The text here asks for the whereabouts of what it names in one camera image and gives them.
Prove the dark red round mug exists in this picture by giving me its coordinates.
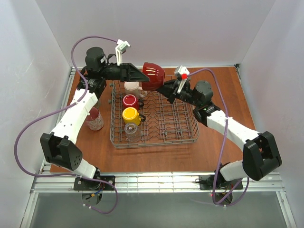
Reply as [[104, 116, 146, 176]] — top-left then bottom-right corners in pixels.
[[142, 62, 165, 91]]

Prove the yellow mug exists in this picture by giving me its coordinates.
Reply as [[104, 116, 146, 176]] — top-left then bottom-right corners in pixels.
[[122, 107, 146, 126]]

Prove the pink patterned mug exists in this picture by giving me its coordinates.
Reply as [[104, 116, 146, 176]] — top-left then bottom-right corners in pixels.
[[85, 107, 104, 131]]

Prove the tall cream decorated mug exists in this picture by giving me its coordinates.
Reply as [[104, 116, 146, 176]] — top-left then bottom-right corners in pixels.
[[95, 100, 101, 109]]

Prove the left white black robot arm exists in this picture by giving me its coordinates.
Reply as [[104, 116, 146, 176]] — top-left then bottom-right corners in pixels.
[[40, 47, 149, 179]]

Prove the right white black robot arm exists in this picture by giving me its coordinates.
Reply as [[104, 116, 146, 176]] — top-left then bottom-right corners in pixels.
[[157, 80, 282, 186]]

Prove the pale pink mug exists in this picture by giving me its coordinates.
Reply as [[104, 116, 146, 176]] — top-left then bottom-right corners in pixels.
[[123, 82, 147, 99]]

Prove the clear glass cup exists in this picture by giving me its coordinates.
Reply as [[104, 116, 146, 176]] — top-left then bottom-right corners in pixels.
[[124, 123, 142, 142]]

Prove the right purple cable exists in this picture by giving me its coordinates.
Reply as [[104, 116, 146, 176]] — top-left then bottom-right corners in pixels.
[[189, 68, 250, 206]]

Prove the purple cable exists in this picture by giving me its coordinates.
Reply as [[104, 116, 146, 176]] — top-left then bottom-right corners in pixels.
[[189, 68, 250, 206], [14, 36, 119, 213]]

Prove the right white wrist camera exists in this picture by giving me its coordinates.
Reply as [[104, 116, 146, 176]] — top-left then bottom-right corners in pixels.
[[174, 66, 190, 94]]

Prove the grey wire dish rack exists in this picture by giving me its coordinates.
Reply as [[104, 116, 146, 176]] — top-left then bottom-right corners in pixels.
[[110, 81, 200, 149]]

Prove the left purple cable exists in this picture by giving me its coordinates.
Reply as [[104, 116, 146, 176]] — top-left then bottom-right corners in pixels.
[[14, 36, 119, 213]]

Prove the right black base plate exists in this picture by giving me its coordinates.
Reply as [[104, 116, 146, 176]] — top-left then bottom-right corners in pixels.
[[195, 174, 243, 190]]

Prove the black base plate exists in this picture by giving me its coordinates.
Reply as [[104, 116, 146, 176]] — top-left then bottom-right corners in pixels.
[[73, 175, 116, 191], [195, 174, 243, 190]]

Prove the aluminium frame rail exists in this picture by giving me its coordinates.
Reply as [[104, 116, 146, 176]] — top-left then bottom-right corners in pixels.
[[31, 172, 285, 193]]

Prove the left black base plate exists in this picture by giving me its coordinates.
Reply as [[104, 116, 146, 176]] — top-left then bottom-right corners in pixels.
[[73, 175, 116, 191]]

